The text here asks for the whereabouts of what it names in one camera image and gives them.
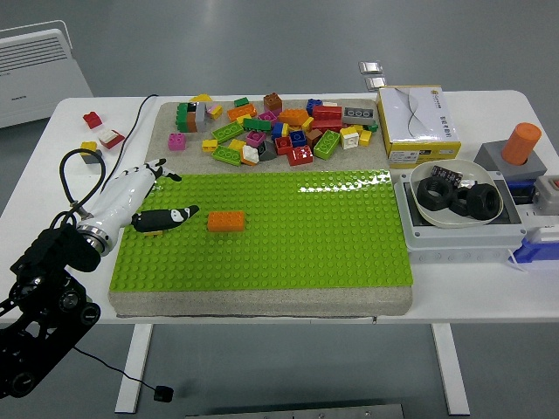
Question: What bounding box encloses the white power strip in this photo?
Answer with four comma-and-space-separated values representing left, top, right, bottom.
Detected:
514, 203, 559, 228

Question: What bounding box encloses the blue white device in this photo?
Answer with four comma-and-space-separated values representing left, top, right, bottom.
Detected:
506, 226, 559, 267

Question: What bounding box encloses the white yellow cardboard box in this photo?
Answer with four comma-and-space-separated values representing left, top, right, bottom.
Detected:
376, 85, 462, 169

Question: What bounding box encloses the white table leg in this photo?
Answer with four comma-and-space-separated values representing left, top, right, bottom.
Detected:
114, 323, 154, 415
431, 323, 471, 416

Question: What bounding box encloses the orange long brick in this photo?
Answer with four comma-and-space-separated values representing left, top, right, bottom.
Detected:
225, 104, 258, 123

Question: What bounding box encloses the white yellow brick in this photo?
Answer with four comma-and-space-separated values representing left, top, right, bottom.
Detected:
339, 126, 360, 151

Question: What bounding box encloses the red flat brick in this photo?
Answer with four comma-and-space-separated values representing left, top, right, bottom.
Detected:
100, 129, 126, 151

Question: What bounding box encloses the white panel heater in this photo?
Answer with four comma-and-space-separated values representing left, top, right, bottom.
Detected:
0, 28, 95, 130

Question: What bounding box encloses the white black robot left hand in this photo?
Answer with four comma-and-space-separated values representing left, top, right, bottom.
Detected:
86, 157, 201, 239

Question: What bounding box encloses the large black hex nut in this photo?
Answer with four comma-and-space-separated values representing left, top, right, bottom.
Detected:
465, 182, 502, 220
415, 176, 455, 212

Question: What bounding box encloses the black cable with loop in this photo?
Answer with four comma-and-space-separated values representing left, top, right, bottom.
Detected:
59, 93, 161, 217

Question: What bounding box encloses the white bowl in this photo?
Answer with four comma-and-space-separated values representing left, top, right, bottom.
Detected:
410, 158, 507, 229

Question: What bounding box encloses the red large brick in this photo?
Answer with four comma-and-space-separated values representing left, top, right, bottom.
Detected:
310, 104, 344, 132

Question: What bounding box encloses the dark circuit board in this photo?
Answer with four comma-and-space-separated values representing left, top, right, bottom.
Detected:
430, 164, 463, 187

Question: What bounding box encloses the white orange brick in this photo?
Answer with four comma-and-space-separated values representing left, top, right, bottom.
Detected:
239, 144, 261, 167

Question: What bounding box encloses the black cord with plug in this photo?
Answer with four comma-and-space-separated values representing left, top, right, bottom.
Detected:
72, 347, 175, 402

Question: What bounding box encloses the red glossy brick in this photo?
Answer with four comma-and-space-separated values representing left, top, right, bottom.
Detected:
286, 146, 314, 168

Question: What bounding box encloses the white cable tie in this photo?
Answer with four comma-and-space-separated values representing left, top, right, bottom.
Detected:
506, 248, 528, 274

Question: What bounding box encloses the green studded baseplate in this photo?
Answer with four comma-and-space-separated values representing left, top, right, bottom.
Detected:
107, 170, 415, 292

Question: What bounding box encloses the orange cylinder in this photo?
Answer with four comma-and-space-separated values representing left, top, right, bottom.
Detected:
500, 122, 542, 167

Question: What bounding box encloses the grey long brick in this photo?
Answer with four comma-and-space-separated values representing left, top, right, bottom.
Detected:
341, 106, 376, 126

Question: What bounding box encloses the grey block with hole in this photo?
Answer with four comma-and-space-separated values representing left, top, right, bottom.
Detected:
473, 140, 548, 181

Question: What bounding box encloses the lime green long brick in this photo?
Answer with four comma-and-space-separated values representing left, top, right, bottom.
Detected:
210, 144, 244, 167
312, 129, 342, 161
210, 120, 245, 143

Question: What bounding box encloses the grey black sloped brick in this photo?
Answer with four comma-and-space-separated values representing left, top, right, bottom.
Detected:
256, 140, 279, 162

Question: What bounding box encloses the grey junction box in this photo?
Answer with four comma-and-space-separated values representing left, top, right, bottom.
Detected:
394, 172, 528, 264

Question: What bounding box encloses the orange eight-stud brick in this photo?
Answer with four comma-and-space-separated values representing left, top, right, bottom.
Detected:
207, 210, 246, 232

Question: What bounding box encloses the grey box with red button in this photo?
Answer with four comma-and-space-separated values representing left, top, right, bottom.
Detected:
533, 174, 559, 216

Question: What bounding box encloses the blue plastic part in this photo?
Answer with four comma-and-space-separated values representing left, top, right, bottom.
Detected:
506, 178, 536, 204

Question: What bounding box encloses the small black hex nut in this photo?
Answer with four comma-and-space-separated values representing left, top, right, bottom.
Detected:
449, 186, 473, 216

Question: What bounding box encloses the dark green long brick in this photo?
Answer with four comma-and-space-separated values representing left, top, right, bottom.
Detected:
242, 117, 274, 133

